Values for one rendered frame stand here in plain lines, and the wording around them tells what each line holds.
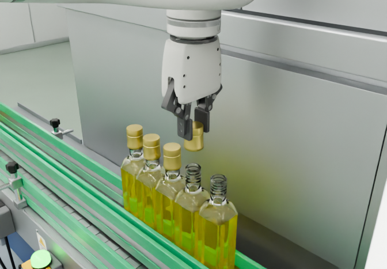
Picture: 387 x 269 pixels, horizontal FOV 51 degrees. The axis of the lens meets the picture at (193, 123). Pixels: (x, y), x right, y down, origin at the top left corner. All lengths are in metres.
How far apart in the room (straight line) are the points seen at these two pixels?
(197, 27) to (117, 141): 0.68
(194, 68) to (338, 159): 0.28
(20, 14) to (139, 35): 5.98
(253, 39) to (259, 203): 0.33
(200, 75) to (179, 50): 0.06
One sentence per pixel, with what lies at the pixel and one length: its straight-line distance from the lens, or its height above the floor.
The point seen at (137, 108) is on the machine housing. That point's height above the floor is 1.28.
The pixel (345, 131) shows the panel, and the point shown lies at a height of 1.42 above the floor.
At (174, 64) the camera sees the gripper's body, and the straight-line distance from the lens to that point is 0.62.
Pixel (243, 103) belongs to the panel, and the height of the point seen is 1.41.
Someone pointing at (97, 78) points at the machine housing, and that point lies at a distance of 1.20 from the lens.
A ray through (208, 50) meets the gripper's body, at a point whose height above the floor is 1.53.
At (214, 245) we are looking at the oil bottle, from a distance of 0.76.
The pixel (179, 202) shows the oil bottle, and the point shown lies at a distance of 0.77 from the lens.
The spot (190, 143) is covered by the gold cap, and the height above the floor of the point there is 1.37.
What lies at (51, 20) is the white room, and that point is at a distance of 7.17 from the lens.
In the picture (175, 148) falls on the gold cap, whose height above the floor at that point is 1.33.
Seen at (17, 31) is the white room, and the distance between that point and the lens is 6.95.
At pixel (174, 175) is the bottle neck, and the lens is 0.79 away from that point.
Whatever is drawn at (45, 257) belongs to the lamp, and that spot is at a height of 1.02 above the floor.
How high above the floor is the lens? 1.70
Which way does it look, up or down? 26 degrees down
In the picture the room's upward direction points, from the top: straight up
